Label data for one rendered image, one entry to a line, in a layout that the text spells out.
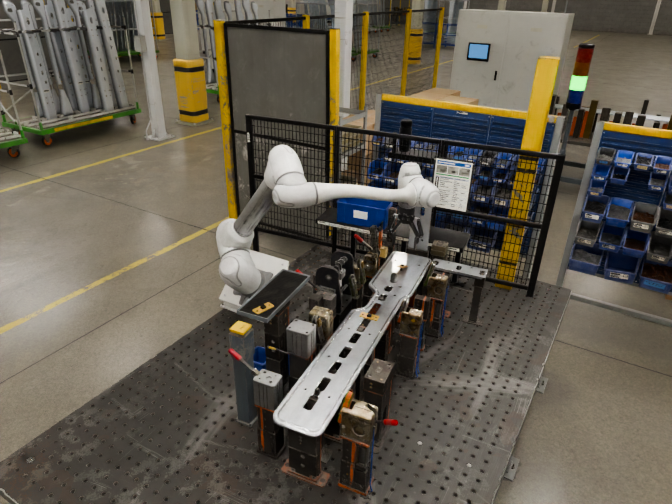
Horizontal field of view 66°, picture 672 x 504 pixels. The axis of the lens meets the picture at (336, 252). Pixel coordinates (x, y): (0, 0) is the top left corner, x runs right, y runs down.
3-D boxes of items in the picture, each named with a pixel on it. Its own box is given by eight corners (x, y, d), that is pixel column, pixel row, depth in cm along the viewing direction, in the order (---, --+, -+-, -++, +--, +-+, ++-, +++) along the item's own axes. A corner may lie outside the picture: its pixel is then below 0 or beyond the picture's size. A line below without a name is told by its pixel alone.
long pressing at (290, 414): (326, 443, 165) (326, 439, 164) (265, 420, 173) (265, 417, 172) (433, 259, 278) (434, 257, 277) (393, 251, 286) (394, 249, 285)
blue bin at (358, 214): (384, 230, 300) (386, 209, 294) (335, 221, 310) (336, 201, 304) (392, 219, 314) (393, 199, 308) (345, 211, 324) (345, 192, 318)
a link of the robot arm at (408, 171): (393, 192, 248) (405, 201, 237) (395, 160, 241) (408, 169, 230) (413, 189, 252) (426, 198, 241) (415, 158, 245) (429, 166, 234)
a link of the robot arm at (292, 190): (318, 194, 220) (310, 169, 227) (277, 199, 215) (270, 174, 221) (314, 212, 231) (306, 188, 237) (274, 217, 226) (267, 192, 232)
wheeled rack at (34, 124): (45, 149, 778) (14, 21, 697) (4, 139, 821) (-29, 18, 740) (143, 124, 928) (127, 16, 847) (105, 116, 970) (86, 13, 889)
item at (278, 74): (343, 257, 488) (350, 28, 396) (335, 263, 477) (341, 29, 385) (234, 225, 548) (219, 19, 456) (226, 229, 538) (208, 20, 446)
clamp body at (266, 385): (277, 464, 192) (274, 390, 176) (251, 453, 196) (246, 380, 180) (289, 445, 200) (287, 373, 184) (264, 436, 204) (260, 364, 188)
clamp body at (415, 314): (415, 383, 234) (423, 319, 218) (390, 375, 238) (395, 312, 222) (421, 370, 241) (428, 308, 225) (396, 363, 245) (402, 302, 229)
